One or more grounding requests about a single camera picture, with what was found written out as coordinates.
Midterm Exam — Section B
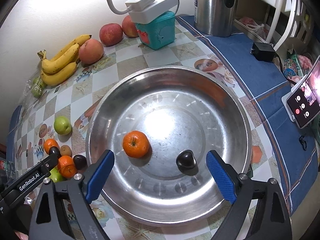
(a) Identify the green mango-shaped fruit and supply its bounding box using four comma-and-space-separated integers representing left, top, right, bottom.
49, 167, 66, 183

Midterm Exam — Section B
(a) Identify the dark plum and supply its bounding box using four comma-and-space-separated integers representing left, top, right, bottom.
73, 154, 87, 170
176, 150, 197, 172
49, 146, 61, 159

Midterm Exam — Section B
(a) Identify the large orange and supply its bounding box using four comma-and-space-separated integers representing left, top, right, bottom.
122, 131, 150, 158

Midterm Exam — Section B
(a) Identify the orange lower left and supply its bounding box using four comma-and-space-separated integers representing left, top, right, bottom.
57, 155, 77, 179

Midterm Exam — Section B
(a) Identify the orange upper left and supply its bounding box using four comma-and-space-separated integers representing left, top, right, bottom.
43, 139, 60, 154

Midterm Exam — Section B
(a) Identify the blue tablecloth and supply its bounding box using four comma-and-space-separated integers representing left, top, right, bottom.
7, 16, 318, 211

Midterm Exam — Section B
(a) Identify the small brown fruit upper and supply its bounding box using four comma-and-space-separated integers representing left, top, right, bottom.
60, 145, 72, 157

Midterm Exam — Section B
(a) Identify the green fruit far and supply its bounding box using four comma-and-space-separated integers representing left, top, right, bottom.
54, 116, 72, 135

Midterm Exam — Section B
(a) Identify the checkered printed tablecloth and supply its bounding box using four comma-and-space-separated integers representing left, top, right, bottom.
11, 18, 280, 239

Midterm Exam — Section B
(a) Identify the clear bag of green fruit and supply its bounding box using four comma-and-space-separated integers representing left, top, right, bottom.
21, 76, 47, 108

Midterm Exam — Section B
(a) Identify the smartphone on stand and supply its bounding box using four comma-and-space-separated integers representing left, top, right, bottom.
281, 56, 319, 129

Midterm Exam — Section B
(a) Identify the yellow banana bunch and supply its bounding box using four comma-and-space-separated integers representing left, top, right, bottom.
37, 34, 92, 86

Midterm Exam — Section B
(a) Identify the stainless steel basin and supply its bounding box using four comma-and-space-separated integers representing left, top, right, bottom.
86, 66, 252, 226

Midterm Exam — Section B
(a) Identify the red apple front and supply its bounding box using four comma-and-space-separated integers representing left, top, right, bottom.
79, 39, 104, 64

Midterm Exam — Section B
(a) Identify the red apple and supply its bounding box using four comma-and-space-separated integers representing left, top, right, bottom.
79, 39, 104, 64
99, 23, 123, 46
121, 15, 138, 38

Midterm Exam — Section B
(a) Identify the black power adapter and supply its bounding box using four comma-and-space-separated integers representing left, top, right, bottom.
251, 42, 276, 62

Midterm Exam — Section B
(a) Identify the red apple middle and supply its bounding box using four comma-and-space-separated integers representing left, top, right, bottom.
99, 23, 123, 46

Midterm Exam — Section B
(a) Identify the red apple right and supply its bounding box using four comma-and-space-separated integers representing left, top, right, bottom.
121, 15, 138, 38

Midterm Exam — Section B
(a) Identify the teal plastic box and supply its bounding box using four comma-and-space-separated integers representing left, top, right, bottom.
135, 11, 175, 50

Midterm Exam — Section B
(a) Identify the stainless steel thermos jug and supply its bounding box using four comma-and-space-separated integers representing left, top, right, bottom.
194, 0, 238, 37

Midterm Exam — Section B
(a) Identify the white power strip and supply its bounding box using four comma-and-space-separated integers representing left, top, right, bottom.
107, 0, 180, 24

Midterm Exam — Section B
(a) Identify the white chair frame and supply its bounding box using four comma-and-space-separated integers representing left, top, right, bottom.
240, 0, 311, 53

